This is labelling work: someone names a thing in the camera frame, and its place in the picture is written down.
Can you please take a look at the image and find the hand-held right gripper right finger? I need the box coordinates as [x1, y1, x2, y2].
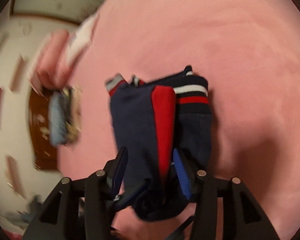
[172, 148, 280, 240]

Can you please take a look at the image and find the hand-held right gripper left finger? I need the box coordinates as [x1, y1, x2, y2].
[22, 146, 129, 240]

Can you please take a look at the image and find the red and navy striped sweater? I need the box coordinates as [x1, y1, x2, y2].
[105, 65, 213, 222]

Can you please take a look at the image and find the stack of folded clothes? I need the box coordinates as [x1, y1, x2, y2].
[48, 85, 82, 147]

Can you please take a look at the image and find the brown wooden headboard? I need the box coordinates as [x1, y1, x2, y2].
[29, 87, 65, 172]

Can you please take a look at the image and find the folded pink quilt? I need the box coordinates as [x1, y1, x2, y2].
[27, 29, 77, 90]

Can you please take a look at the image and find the bed with pink sheet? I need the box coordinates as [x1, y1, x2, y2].
[57, 0, 300, 240]

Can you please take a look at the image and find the white pillow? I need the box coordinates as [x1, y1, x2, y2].
[65, 11, 100, 65]

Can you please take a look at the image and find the floral sliding door wardrobe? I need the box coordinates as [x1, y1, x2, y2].
[10, 0, 123, 27]

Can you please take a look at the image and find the pale wooden wall shelf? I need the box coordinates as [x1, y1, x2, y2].
[10, 55, 27, 92]

